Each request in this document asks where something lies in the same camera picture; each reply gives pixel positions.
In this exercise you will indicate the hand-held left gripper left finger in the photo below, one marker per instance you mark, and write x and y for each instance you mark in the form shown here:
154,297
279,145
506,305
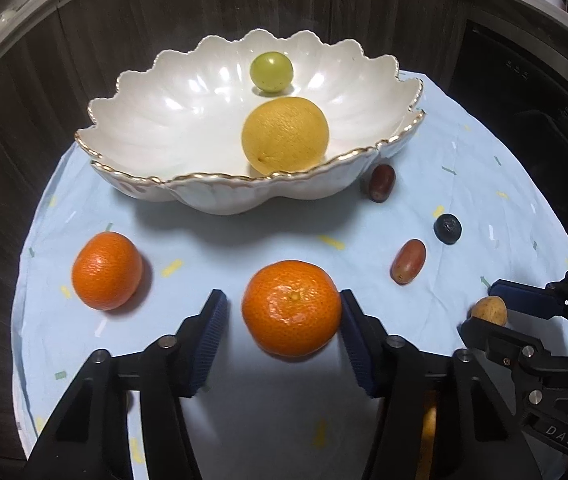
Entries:
211,340

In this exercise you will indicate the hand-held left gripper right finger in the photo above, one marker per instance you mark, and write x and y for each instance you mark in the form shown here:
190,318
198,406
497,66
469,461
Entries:
358,345

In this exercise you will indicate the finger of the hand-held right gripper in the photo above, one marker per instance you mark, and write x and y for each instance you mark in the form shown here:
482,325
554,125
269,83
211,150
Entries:
523,300
493,342

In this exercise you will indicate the small tan longan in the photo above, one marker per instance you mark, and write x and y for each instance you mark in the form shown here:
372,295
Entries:
489,310

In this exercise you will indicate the orange tangerine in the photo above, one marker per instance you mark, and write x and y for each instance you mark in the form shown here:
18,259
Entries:
291,310
106,270

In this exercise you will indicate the white scalloped gold-rimmed bowl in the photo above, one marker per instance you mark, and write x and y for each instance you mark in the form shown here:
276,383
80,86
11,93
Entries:
189,110

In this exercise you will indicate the blueberry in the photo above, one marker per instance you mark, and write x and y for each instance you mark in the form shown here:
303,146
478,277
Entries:
447,229

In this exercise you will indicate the light blue confetti-print tablecloth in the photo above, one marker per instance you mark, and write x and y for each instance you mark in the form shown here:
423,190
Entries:
264,240

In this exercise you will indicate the dark red grape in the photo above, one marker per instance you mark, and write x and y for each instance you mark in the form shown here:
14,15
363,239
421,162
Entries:
381,182

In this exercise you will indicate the yellow citrus fruit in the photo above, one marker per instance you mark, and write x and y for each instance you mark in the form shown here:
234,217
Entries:
284,135

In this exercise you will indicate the round green grape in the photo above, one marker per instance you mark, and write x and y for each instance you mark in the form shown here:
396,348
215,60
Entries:
271,72

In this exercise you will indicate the dark wooden cabinet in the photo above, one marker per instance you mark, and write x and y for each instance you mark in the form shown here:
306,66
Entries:
64,85

